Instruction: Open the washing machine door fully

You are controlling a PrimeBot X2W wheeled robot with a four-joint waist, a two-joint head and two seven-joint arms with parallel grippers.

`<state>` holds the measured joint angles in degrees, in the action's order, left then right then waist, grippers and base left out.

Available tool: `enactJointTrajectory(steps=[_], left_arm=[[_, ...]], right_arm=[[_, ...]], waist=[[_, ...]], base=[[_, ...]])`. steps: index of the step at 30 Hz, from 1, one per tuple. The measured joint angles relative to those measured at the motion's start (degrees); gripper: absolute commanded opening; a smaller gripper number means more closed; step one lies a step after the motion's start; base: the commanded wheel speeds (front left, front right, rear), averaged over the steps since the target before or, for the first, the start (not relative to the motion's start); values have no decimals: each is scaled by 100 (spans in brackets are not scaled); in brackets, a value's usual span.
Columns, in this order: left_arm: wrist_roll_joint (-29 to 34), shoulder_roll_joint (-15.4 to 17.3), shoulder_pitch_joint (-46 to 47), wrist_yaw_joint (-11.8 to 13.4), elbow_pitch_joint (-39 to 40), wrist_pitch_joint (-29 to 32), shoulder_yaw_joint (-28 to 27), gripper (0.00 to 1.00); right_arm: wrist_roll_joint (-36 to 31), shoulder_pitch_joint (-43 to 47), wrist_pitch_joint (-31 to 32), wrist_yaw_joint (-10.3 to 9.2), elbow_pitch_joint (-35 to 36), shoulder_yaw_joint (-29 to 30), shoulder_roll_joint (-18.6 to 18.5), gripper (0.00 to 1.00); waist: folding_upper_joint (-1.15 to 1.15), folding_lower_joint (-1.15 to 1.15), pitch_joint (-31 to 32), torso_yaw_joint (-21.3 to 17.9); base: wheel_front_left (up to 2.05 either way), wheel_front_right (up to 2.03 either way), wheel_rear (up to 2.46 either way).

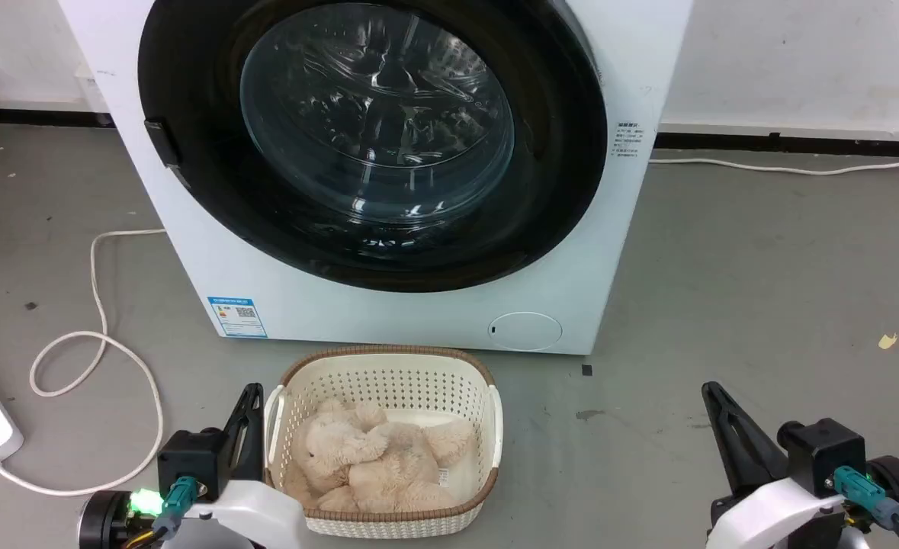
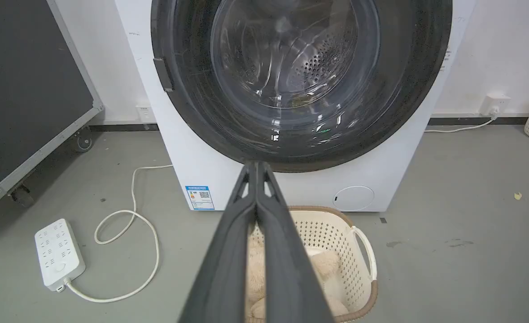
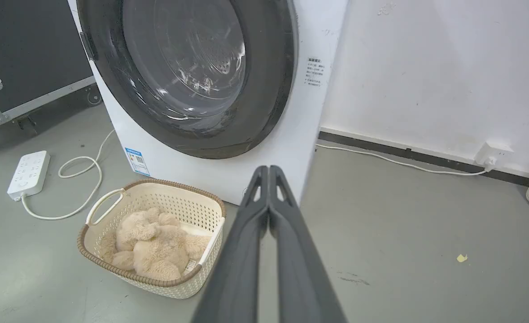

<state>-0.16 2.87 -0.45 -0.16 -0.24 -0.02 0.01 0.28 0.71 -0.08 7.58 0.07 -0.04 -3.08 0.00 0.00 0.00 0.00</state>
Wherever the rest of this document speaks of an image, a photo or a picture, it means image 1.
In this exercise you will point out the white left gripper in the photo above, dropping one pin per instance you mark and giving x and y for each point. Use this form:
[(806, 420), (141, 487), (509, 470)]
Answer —
[(255, 515)]

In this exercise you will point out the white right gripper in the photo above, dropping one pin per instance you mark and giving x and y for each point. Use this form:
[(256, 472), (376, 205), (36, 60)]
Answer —
[(777, 515)]

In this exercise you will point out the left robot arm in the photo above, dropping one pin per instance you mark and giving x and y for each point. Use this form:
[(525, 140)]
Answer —
[(106, 522)]

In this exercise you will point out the white front-load washing machine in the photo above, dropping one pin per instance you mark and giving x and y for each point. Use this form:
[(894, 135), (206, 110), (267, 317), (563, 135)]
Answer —
[(388, 316)]

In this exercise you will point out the black round glass washer door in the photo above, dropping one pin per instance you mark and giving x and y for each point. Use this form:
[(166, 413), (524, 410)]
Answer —
[(190, 198)]

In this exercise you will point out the blue energy label sticker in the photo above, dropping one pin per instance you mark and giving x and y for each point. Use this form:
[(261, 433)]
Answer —
[(237, 316)]

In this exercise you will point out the beige plush bear toy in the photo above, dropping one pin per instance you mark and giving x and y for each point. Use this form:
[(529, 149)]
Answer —
[(377, 461)]

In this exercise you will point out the cream perforated laundry basket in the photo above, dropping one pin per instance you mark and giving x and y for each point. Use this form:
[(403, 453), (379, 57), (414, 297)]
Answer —
[(388, 379)]

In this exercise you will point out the small yellow floor scrap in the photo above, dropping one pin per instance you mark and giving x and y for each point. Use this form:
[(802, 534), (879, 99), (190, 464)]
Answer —
[(887, 341)]

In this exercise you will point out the round white filter cover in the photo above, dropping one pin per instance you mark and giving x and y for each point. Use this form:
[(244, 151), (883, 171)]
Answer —
[(525, 332)]

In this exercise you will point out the small text warning sticker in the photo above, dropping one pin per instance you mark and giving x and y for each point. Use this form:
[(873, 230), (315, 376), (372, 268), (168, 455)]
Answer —
[(627, 139)]

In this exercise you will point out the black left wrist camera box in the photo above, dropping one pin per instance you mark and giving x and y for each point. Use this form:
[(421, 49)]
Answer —
[(190, 457)]

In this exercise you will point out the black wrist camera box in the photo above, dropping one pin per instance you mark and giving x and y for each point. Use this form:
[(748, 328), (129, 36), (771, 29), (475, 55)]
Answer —
[(190, 457), (819, 454)]

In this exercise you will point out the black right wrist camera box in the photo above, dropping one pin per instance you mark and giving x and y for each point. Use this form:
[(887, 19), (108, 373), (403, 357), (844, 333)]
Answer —
[(819, 454)]

